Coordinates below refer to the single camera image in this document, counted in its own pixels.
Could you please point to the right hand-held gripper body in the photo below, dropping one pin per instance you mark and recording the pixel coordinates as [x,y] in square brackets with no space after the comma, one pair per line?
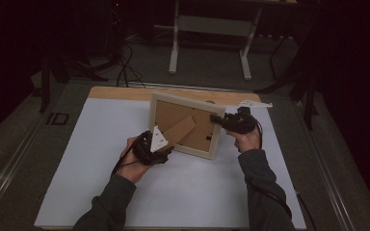
[241,123]

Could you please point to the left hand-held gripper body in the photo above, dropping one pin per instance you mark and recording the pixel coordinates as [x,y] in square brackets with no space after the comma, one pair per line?
[144,150]

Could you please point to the wooden picture frame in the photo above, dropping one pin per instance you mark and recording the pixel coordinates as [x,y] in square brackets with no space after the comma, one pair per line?
[186,128]

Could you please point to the person's right hand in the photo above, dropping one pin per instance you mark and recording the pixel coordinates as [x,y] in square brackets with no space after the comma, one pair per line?
[247,141]

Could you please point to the person's left hand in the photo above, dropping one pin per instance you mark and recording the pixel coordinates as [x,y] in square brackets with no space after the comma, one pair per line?
[135,171]

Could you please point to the white paper sheet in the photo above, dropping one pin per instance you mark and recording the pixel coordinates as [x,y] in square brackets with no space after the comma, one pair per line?
[189,192]

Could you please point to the black metal stand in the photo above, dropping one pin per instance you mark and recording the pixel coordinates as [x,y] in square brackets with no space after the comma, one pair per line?
[308,96]
[46,83]

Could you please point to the black floor socket plate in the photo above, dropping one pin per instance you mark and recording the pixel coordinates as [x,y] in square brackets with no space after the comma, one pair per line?
[58,118]

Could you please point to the white metal desk frame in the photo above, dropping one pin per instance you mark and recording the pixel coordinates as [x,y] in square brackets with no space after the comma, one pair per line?
[210,25]

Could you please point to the metal floor rail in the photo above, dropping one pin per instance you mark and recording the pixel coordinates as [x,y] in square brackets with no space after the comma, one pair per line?
[9,166]
[330,179]

